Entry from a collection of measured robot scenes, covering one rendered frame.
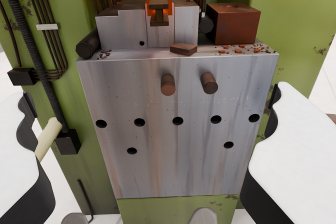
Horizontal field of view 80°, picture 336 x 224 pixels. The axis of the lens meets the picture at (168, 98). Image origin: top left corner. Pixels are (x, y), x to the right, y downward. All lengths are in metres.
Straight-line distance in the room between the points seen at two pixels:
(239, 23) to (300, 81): 0.38
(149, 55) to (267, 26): 0.36
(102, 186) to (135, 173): 0.45
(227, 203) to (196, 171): 0.20
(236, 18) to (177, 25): 0.12
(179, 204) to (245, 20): 0.56
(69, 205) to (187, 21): 1.15
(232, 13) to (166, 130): 0.28
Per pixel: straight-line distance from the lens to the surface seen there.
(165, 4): 0.31
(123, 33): 0.43
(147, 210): 0.75
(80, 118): 0.76
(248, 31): 0.46
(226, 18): 0.44
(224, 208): 0.77
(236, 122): 0.49
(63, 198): 1.37
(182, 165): 0.56
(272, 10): 0.63
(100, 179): 0.99
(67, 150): 0.82
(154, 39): 0.43
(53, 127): 0.74
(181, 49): 0.39
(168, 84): 0.36
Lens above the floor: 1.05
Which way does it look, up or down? 33 degrees down
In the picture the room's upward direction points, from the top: 2 degrees counter-clockwise
